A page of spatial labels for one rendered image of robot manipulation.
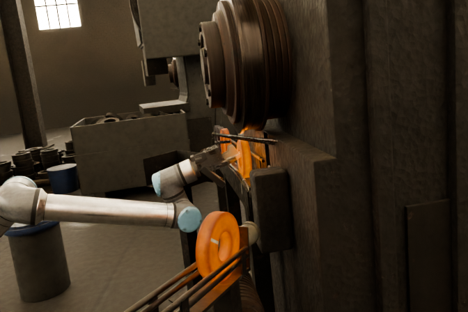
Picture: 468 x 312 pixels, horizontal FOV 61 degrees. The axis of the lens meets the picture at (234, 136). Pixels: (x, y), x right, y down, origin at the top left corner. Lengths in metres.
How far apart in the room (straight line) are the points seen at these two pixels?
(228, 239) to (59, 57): 10.92
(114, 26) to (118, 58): 0.84
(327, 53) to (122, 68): 10.60
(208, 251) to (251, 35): 0.60
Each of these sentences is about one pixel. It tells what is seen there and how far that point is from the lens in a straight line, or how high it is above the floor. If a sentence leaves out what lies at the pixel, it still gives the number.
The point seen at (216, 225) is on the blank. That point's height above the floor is 0.77.
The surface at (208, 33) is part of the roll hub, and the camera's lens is 1.25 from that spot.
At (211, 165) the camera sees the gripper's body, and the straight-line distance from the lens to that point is 1.55.
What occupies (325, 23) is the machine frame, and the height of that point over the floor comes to 1.18.
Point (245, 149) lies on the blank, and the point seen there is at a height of 0.79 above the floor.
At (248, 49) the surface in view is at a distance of 1.14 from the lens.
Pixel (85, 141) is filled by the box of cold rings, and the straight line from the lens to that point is 3.78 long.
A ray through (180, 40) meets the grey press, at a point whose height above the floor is 1.41.
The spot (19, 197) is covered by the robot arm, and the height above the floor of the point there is 0.78.
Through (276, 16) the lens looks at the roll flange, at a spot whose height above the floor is 1.23.
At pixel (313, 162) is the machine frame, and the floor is 0.87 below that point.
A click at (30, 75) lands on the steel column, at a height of 1.35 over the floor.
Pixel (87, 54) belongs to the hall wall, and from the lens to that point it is 11.57.
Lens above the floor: 1.10
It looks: 10 degrees down
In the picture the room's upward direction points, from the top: 6 degrees counter-clockwise
